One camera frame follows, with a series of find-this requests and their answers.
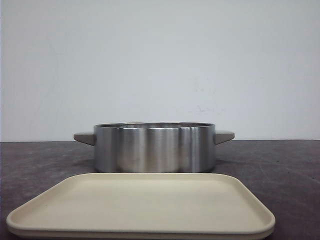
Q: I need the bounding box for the stainless steel steamer pot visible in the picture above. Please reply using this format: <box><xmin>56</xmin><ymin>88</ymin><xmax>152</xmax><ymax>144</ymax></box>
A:
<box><xmin>73</xmin><ymin>122</ymin><xmax>235</xmax><ymax>173</ymax></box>

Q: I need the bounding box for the beige plastic tray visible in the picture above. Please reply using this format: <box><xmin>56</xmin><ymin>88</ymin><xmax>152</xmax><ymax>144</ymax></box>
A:
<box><xmin>6</xmin><ymin>173</ymin><xmax>276</xmax><ymax>240</ymax></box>

